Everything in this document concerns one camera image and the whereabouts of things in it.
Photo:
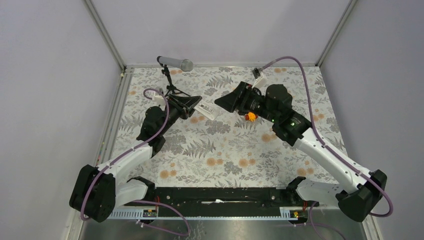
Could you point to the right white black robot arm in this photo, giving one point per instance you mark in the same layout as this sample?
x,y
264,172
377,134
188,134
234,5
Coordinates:
x,y
358,190

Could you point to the black mini tripod stand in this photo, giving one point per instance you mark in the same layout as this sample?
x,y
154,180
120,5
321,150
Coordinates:
x,y
171,88

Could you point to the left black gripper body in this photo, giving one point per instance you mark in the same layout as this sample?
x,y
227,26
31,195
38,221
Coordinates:
x,y
176,111

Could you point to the yellow toy brick car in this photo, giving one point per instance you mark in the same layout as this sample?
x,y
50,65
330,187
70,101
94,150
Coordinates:
x,y
251,117

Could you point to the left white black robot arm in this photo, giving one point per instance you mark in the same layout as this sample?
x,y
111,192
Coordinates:
x,y
99,190

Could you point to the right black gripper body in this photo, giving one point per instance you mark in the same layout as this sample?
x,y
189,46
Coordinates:
x,y
253,103

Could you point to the white remote control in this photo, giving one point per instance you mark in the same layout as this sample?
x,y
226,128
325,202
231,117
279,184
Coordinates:
x,y
207,110

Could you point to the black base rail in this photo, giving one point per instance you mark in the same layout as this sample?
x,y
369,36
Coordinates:
x,y
228,202

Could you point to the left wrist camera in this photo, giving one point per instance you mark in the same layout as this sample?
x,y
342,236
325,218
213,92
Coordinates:
x,y
158,97

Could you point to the grey microphone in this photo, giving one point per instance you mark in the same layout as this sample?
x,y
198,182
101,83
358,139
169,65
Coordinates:
x,y
185,65

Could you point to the floral patterned table mat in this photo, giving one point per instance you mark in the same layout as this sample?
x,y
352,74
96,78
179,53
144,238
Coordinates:
x,y
228,151

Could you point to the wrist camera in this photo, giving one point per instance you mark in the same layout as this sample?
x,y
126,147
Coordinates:
x,y
260,78
158,97

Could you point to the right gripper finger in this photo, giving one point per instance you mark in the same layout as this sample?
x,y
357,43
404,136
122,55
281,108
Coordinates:
x,y
239,91
228,103

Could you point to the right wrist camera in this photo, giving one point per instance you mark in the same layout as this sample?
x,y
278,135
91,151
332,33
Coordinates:
x,y
260,78

